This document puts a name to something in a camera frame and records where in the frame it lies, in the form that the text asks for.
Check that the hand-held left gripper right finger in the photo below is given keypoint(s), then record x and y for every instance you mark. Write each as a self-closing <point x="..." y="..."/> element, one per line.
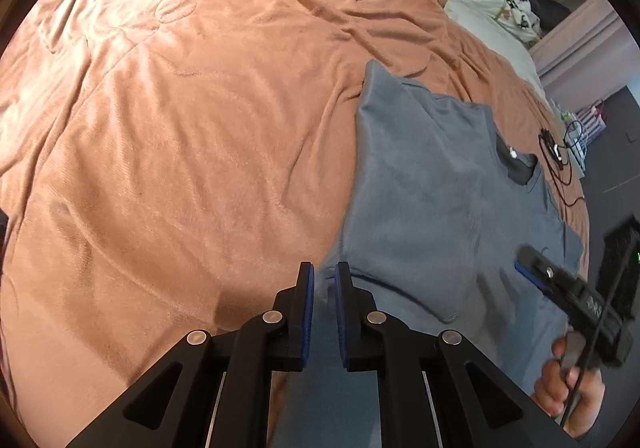
<point x="342" y="323"/>

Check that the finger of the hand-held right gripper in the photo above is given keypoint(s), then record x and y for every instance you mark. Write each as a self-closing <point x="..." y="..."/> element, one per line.
<point x="542" y="270"/>

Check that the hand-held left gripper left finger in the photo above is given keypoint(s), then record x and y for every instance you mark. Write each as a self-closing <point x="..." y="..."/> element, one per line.
<point x="306" y="323"/>

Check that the grey t-shirt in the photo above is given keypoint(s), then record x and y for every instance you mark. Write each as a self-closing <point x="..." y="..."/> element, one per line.
<point x="425" y="208"/>

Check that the person's right hand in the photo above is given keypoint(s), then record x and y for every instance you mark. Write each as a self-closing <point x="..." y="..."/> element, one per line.
<point x="550" y="388"/>

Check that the white bedside shelf unit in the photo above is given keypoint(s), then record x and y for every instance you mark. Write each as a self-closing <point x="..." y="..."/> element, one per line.
<point x="575" y="152"/>

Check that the small black and white device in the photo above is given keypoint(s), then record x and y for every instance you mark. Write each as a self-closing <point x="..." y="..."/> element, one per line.
<point x="552" y="147"/>

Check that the striped gift bag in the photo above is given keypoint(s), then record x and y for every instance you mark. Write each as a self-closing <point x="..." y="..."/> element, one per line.
<point x="594" y="120"/>

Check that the orange fleece blanket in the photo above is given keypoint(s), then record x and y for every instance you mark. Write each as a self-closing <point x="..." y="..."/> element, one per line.
<point x="200" y="127"/>

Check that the pink curtain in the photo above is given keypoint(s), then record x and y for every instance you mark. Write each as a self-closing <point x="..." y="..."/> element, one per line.
<point x="590" y="42"/>

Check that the black and white patterned cloth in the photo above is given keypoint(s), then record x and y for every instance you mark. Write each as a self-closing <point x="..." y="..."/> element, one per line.
<point x="522" y="17"/>

